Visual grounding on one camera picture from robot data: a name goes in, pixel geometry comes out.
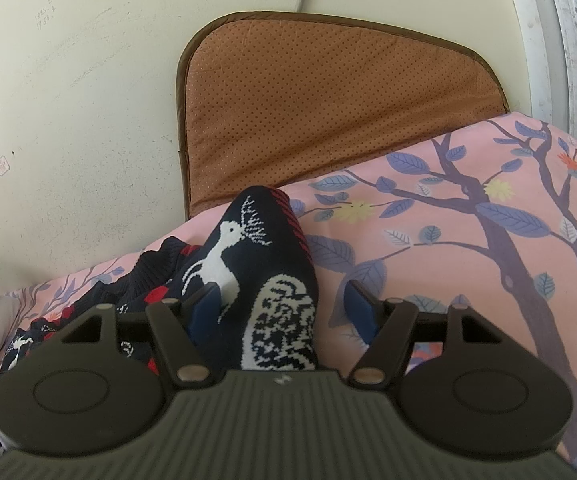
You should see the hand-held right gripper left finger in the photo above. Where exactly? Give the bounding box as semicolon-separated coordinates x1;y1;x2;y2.
47;282;222;389

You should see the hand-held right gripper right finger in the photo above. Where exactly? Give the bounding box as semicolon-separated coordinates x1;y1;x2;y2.
344;279;515;389

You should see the navy knitted patterned sweater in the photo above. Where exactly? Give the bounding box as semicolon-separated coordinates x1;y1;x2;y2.
0;185;320;467

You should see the pink tree-print blanket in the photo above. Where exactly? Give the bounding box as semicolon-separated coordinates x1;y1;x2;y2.
0;110;577;480

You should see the white cloth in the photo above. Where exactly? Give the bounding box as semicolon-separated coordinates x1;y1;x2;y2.
0;290;21;373

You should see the brown dotted mat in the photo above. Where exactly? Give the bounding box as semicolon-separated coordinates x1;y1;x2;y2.
176;10;510;222

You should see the white window frame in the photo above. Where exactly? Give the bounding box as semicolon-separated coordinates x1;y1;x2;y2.
517;0;577;152

